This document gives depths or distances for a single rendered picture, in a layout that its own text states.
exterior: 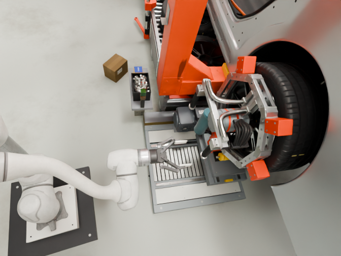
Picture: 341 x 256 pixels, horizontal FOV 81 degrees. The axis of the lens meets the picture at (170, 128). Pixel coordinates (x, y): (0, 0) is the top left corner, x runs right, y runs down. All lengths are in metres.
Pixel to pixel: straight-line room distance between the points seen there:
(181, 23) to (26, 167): 0.95
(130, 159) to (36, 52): 2.09
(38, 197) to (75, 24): 2.30
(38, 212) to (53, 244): 0.34
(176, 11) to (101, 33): 1.91
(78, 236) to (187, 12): 1.46
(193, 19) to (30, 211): 1.30
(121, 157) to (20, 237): 0.91
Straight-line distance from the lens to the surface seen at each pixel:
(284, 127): 0.98
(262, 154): 1.09
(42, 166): 0.88
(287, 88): 1.08
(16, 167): 0.86
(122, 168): 0.99
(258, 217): 2.12
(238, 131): 0.99
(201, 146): 1.87
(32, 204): 1.32
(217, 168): 1.79
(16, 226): 1.69
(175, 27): 1.19
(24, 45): 2.95
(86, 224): 1.55
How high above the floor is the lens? 1.82
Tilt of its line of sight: 62 degrees down
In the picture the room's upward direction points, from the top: 19 degrees clockwise
